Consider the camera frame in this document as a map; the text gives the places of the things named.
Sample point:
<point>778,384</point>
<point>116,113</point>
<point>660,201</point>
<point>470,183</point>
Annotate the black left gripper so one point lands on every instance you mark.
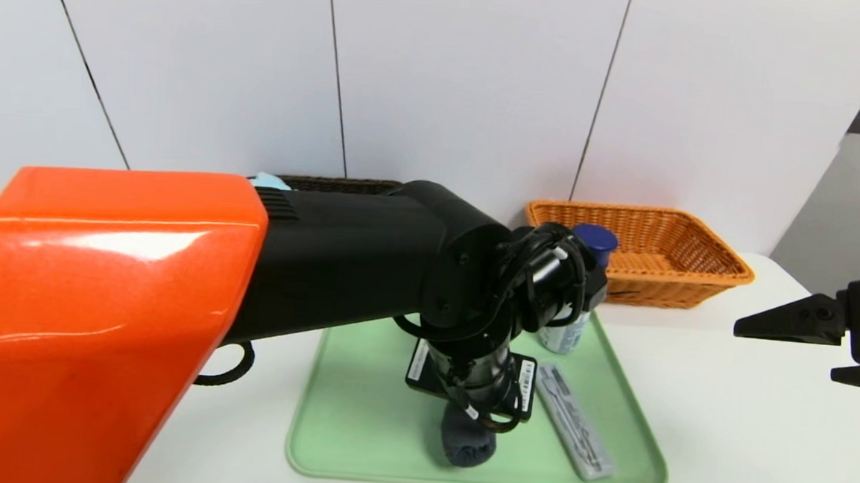
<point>422,366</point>

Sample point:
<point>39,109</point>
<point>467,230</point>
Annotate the dark grey towel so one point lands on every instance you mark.
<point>466,445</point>

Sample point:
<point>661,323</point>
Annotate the blue white spray can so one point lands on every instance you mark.
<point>596,240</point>

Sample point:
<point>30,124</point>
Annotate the light blue bath loofah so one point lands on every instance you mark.
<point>269,181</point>

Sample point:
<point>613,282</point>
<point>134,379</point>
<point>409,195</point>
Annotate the orange wicker basket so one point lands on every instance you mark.
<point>666,286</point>

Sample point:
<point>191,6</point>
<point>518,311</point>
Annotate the dark brown wicker basket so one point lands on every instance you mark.
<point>344,185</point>

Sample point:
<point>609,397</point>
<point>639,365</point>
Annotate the light green plastic tray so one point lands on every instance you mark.
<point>373,432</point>

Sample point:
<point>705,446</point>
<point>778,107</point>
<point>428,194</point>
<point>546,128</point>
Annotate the clear plastic compass case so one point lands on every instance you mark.
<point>575,430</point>

